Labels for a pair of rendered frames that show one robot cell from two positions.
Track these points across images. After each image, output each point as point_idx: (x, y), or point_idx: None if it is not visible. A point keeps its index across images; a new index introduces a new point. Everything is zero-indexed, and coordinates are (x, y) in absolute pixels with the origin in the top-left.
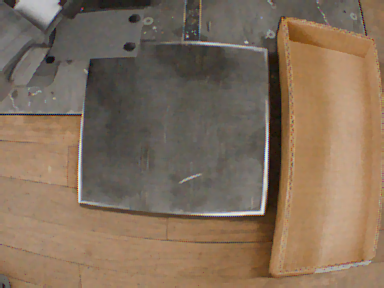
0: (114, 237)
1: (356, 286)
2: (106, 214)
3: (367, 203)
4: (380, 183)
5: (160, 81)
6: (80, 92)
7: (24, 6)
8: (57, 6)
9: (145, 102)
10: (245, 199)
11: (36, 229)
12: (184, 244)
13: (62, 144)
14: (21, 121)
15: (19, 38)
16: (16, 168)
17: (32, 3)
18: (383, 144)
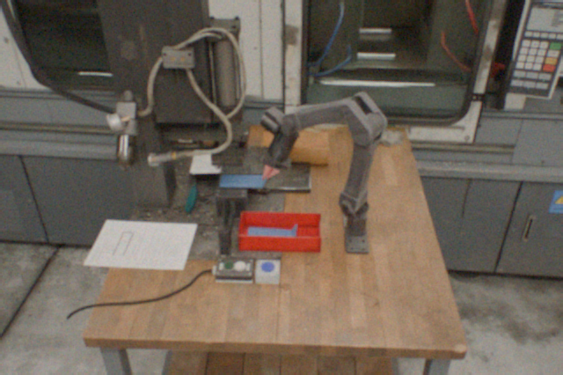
0: (318, 187)
1: (334, 148)
2: (311, 188)
3: (308, 147)
4: (306, 133)
5: (278, 176)
6: (278, 194)
7: (281, 121)
8: (285, 114)
9: (283, 178)
10: (306, 165)
11: (320, 203)
12: (318, 177)
13: (293, 196)
14: (286, 207)
15: (298, 106)
16: (302, 208)
17: (281, 120)
18: None
